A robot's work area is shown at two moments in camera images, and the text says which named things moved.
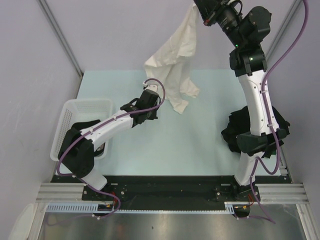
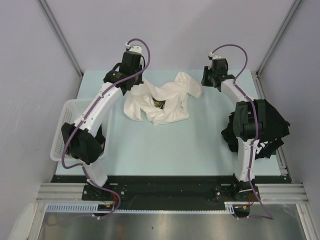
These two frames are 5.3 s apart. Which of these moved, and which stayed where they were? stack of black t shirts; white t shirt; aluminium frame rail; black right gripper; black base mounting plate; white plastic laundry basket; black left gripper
Moved: black left gripper; white t shirt; black right gripper
Stayed: black base mounting plate; stack of black t shirts; white plastic laundry basket; aluminium frame rail
